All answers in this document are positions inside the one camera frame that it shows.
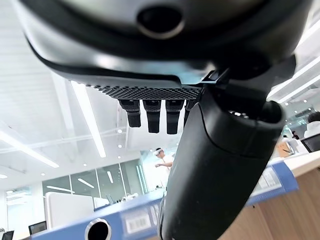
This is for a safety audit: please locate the white partition board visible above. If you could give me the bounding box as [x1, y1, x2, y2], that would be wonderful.
[44, 191, 95, 230]

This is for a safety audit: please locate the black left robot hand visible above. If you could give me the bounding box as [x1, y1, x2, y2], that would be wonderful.
[18, 0, 309, 240]

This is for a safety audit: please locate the person standing in background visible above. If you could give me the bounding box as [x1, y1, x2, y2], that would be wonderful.
[282, 129, 301, 154]

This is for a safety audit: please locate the long ceiling light strip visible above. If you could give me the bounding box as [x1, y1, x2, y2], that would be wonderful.
[0, 129, 60, 169]
[70, 80, 107, 159]

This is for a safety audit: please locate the black office chair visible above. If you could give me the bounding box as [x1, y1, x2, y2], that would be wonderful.
[300, 136, 320, 154]

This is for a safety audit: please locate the wooden office cabinet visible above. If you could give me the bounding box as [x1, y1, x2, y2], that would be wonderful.
[212, 151, 320, 240]

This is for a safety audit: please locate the blue lever arch folder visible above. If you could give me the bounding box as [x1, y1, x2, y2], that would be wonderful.
[37, 159, 300, 240]

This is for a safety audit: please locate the glass office partition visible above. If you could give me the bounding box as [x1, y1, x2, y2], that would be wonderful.
[41, 157, 171, 209]

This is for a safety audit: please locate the person seated at desk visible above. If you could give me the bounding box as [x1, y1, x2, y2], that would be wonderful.
[305, 111, 320, 139]

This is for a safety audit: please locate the brown cardboard box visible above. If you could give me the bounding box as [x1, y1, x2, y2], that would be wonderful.
[276, 141, 294, 158]

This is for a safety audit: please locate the person wearing white headset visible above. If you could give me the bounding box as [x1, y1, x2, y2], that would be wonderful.
[151, 147, 175, 176]

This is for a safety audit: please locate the black computer monitor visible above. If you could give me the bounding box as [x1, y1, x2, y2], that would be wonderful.
[0, 229, 15, 240]
[28, 220, 47, 236]

